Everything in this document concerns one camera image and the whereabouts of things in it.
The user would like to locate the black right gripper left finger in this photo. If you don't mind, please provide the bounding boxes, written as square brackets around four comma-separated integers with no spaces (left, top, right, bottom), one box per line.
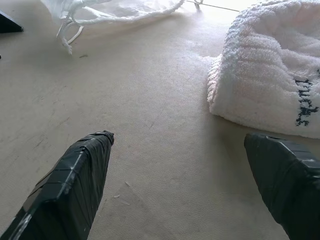
[0,129,115,240]

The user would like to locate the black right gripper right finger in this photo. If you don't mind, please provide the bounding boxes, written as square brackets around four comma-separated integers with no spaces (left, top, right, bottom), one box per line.
[243,132,320,240]

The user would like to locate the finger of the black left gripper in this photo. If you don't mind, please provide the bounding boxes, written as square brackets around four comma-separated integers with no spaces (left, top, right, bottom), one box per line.
[0,9,25,35]

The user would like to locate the white cloth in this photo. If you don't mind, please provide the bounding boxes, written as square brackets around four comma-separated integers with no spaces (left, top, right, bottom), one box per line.
[206,0,320,140]

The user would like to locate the white mesh laundry bag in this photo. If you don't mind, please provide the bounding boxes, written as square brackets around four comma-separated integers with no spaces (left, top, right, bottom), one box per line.
[41,0,205,55]

